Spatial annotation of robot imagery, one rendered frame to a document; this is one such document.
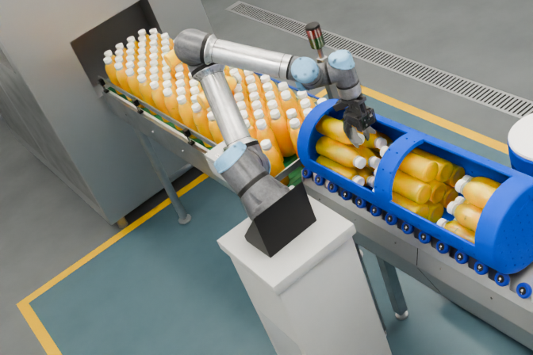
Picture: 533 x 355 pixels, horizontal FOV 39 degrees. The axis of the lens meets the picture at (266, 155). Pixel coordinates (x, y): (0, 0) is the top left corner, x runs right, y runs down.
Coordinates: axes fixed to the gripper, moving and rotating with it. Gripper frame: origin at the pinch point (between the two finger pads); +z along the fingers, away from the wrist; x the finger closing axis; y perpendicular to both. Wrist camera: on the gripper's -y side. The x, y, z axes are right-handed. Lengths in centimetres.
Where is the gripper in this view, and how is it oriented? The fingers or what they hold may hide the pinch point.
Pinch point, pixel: (360, 140)
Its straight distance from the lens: 255.5
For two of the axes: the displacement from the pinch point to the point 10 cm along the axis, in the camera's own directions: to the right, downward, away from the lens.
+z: 3.0, 7.7, 5.6
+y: 5.8, 3.2, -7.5
